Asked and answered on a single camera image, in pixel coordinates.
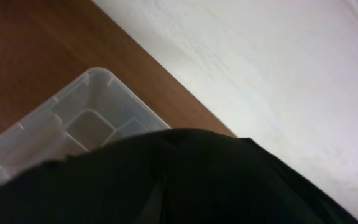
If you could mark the black garment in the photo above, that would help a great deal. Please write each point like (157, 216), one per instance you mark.
(172, 176)

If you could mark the clear plastic storage container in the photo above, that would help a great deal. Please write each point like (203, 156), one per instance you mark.
(93, 110)

